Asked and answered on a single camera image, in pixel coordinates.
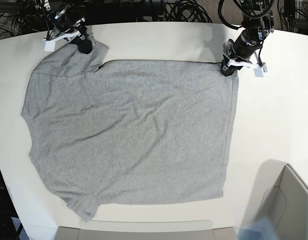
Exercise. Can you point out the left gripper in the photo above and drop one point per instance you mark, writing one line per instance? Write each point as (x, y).
(243, 52)

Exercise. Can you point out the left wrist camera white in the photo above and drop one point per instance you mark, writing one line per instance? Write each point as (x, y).
(260, 70)

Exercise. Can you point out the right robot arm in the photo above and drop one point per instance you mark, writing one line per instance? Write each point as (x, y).
(50, 6)

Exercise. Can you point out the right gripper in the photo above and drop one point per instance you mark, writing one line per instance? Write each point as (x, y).
(70, 26)

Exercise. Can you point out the grey T-shirt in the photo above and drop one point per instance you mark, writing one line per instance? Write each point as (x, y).
(136, 132)

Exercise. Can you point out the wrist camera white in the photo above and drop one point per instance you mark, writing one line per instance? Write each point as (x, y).
(49, 45)
(260, 70)

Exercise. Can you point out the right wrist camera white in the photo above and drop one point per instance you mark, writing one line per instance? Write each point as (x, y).
(49, 45)

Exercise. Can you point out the blue blurred object corner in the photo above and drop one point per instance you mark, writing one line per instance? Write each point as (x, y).
(261, 229)

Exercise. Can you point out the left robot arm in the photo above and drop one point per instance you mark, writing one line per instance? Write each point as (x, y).
(257, 17)

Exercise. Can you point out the beige bin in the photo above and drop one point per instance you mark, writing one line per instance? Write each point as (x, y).
(286, 206)
(176, 230)

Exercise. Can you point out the black cable bundle background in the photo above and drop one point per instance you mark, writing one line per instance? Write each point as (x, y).
(184, 11)

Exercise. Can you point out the beige bin bottom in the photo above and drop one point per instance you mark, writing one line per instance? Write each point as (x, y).
(176, 230)

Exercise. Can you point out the beige bin right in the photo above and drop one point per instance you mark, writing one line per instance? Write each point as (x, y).
(286, 206)

